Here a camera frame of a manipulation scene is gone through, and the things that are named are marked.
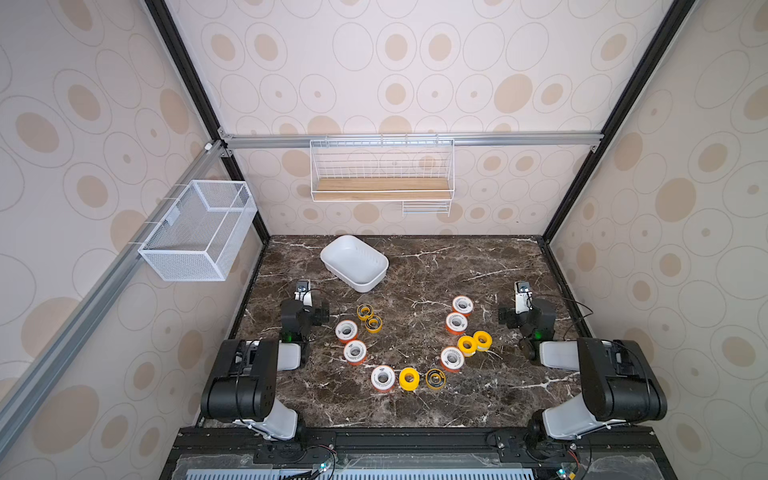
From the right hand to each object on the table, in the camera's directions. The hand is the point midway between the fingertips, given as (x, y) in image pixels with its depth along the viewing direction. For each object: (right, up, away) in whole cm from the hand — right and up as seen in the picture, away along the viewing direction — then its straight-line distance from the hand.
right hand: (516, 299), depth 94 cm
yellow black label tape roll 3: (-27, -21, -10) cm, 36 cm away
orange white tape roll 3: (-50, -15, -5) cm, 53 cm away
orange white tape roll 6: (-42, -21, -10) cm, 48 cm away
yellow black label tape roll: (-48, -4, +3) cm, 48 cm away
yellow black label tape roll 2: (-45, -8, +1) cm, 46 cm away
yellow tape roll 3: (-12, -12, -3) cm, 17 cm away
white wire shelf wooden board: (-31, +42, +5) cm, 52 cm away
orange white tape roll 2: (-19, -8, 0) cm, 20 cm away
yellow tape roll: (-35, -23, -11) cm, 43 cm away
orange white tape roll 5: (-22, -17, -7) cm, 28 cm away
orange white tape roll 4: (-54, -10, -1) cm, 54 cm away
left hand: (-64, +2, -1) cm, 64 cm away
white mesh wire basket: (-109, +22, +13) cm, 112 cm away
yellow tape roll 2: (-17, -13, -4) cm, 22 cm away
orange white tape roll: (-16, -2, +5) cm, 17 cm away
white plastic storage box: (-53, +11, +16) cm, 57 cm away
